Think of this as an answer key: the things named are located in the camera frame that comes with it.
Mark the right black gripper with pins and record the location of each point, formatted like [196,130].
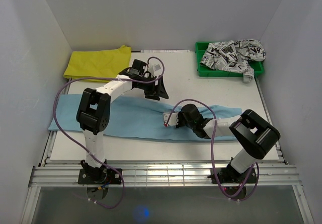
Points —
[180,114]

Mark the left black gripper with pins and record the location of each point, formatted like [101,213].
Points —
[160,87]

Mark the light blue trousers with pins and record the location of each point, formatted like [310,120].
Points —
[130,117]

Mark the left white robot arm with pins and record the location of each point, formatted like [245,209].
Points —
[93,113]

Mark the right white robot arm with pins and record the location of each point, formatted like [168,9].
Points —
[255,134]

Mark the folded yellow trousers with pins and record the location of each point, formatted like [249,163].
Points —
[98,64]

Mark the newspaper print trousers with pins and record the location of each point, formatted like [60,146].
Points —
[234,56]

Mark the green plastic bin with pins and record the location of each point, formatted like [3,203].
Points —
[203,71]

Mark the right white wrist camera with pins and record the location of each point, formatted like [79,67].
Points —
[171,119]

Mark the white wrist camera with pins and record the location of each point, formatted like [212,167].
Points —
[171,119]
[155,69]

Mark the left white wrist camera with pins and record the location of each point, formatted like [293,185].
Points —
[155,69]

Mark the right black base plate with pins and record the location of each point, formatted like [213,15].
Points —
[229,176]

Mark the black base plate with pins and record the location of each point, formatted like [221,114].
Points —
[115,176]
[229,176]

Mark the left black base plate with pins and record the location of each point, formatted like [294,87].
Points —
[115,176]

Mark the aluminium mounting rail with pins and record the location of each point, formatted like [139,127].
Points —
[162,175]

